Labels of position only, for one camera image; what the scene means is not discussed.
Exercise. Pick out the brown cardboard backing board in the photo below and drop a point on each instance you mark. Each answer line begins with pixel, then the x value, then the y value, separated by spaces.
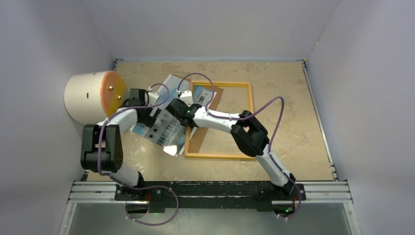
pixel 194 137

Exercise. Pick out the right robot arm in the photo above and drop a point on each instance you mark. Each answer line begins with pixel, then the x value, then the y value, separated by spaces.
pixel 249 134

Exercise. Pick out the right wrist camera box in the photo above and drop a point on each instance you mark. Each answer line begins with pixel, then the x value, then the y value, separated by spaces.
pixel 187 97

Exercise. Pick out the yellow picture frame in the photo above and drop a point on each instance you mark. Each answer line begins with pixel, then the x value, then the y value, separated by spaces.
pixel 250 102

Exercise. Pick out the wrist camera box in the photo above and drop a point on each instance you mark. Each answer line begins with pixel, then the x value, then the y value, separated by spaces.
pixel 187 97
pixel 152 98

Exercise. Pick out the building photo print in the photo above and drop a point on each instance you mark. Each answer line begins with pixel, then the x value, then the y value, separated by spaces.
pixel 167 130

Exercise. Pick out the aluminium rail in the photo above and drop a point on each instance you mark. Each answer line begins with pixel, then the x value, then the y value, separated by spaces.
pixel 311 191

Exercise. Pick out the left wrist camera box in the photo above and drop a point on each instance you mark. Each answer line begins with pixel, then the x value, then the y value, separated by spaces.
pixel 152 98

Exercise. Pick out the white cylinder with coloured face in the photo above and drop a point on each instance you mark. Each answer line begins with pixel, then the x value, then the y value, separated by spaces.
pixel 91 97

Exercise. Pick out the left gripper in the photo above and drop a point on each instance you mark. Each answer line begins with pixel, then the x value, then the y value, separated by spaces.
pixel 148 120

